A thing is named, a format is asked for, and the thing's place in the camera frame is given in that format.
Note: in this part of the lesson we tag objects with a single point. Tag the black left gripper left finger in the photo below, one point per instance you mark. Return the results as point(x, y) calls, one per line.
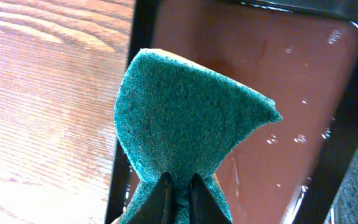
point(159, 208)

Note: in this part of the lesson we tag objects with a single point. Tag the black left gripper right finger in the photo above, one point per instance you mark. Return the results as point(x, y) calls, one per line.
point(203, 207)

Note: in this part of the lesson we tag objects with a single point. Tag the green scouring sponge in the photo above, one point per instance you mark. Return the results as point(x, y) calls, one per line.
point(174, 115)

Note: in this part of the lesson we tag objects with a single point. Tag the black rectangular water tray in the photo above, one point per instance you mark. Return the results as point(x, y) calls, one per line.
point(301, 54)

